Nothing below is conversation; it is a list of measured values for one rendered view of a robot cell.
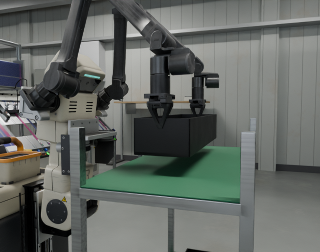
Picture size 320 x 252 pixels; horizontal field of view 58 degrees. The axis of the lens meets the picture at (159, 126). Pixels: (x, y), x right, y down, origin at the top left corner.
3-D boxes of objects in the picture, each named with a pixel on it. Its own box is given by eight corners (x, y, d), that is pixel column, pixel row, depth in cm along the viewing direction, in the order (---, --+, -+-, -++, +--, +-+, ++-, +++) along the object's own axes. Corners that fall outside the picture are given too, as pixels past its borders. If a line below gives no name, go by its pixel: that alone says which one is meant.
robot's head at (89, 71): (38, 73, 119) (58, 44, 115) (69, 78, 139) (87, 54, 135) (60, 97, 117) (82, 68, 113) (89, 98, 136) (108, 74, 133)
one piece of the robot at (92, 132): (51, 174, 116) (50, 120, 115) (89, 162, 142) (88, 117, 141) (86, 177, 111) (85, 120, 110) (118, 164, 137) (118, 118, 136)
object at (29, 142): (54, 146, 334) (55, 144, 333) (7, 155, 271) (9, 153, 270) (43, 135, 337) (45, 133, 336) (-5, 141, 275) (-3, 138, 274)
